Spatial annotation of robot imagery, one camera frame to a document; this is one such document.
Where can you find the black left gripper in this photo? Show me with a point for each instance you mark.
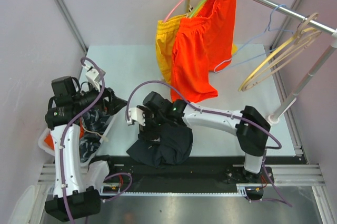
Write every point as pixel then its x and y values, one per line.
pixel 114 104

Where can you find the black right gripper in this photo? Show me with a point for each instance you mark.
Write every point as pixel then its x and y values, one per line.
pixel 145 132

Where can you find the dark navy shorts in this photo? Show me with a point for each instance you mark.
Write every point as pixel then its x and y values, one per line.
pixel 165 144

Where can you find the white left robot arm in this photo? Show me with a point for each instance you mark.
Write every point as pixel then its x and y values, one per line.
pixel 76 195

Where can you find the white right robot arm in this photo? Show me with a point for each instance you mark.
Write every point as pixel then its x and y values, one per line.
pixel 248 125

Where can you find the yellow shorts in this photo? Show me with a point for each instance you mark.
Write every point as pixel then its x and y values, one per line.
pixel 164 47

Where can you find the orange shorts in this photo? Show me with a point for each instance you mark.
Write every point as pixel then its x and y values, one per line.
pixel 199 93

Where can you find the yellow hanger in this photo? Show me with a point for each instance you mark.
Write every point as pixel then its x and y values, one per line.
pixel 273 60

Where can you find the beige wooden hanger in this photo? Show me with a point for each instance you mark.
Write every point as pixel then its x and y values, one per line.
pixel 289 58

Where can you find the patterned dark clothes in basket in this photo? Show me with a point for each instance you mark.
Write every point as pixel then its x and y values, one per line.
pixel 93 124

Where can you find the white plastic basket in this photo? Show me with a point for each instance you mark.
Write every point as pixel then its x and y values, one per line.
pixel 69 140

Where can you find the orange cloth in basket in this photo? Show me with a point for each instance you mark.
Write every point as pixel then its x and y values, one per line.
pixel 49 141

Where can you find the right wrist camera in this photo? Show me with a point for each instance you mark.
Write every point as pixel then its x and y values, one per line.
pixel 136 114

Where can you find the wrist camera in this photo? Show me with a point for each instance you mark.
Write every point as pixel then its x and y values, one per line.
pixel 136 114
pixel 93 76

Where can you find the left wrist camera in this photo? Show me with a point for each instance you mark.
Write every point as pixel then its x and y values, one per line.
pixel 93 76

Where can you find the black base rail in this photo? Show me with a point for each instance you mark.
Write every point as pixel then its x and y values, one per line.
pixel 197 175

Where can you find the metal clothes rack rail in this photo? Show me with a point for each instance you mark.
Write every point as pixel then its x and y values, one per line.
pixel 295 15

